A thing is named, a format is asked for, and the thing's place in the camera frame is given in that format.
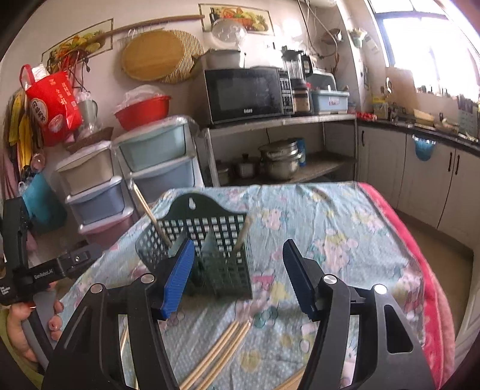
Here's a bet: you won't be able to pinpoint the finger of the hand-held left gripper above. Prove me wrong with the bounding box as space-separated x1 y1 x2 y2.
55 244 106 280

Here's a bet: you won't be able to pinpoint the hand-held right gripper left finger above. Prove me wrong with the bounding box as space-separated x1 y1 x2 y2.
41 238 196 390

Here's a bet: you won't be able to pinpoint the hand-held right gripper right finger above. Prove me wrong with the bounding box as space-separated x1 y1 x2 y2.
282 239 452 390

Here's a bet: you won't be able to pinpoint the green plastic utensil basket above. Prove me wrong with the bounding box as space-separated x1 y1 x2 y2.
135 192 254 300

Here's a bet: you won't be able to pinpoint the wooden chopstick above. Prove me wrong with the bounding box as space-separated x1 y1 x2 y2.
132 183 174 249
118 324 130 390
179 321 242 390
200 325 252 390
278 369 306 390
190 322 247 390

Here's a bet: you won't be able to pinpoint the person's left hand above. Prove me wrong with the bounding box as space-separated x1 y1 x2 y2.
5 279 65 364

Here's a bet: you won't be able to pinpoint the blue plastic bag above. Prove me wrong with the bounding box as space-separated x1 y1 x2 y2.
20 174 69 230

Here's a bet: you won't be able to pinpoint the floral tablecloth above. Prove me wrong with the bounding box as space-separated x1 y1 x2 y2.
60 182 428 390

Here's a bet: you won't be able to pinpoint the pastel plastic drawer unit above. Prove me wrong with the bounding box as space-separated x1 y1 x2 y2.
56 140 136 248

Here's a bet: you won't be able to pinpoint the stacked steel pots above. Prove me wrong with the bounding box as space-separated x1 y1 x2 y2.
258 139 303 181

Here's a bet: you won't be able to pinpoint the yellow cloth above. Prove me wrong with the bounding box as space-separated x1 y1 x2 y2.
8 93 35 166

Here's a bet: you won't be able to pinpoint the teal plastic drawer unit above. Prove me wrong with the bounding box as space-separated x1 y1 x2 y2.
112 116 205 211

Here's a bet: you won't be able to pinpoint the white kitchen cabinets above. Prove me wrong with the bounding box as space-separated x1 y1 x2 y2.
356 123 480 246

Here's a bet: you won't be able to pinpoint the red shopping bag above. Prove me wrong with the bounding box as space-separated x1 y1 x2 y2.
19 64 84 148

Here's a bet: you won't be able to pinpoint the white metal shelf rack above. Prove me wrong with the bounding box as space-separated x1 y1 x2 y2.
199 113 359 188

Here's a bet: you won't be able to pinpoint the red plastic basin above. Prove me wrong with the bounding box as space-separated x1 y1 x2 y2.
113 95 172 131

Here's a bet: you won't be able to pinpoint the blue hanging bin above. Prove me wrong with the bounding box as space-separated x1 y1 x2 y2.
412 135 438 162

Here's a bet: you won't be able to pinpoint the clear plastic bags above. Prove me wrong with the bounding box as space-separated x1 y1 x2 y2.
124 84 166 107

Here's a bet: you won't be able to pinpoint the blue dish rack box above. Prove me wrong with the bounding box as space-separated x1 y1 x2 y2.
309 71 352 115

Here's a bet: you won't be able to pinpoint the black microwave oven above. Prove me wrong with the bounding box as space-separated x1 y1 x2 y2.
203 67 295 126

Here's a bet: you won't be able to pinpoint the black blender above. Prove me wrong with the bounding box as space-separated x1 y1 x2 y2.
281 46 314 115

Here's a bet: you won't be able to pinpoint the round bamboo board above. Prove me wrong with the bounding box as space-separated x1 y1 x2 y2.
121 30 185 82

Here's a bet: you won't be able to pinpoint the round woven mat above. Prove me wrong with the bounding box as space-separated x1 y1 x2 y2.
157 30 205 84

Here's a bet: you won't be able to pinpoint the grey pot on microwave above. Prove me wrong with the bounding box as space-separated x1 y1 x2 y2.
205 48 243 70

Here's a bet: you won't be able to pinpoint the hanging strainer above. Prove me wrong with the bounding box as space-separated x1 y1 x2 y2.
322 28 344 58

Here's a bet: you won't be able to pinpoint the long wooden pole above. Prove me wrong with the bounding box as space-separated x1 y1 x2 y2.
94 14 206 43

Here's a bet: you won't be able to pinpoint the clear plastic lid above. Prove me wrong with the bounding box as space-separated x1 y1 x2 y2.
211 17 248 48

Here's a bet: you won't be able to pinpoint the kitchen window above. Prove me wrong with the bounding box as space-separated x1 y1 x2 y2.
369 0 480 96

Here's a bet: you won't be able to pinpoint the flower wall poster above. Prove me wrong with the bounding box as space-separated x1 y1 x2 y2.
41 19 114 73

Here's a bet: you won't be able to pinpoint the green wall holder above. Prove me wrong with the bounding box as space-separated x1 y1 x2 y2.
349 28 367 49

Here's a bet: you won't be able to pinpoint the fruit wall poster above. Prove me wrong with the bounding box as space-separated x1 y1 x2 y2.
198 3 274 37

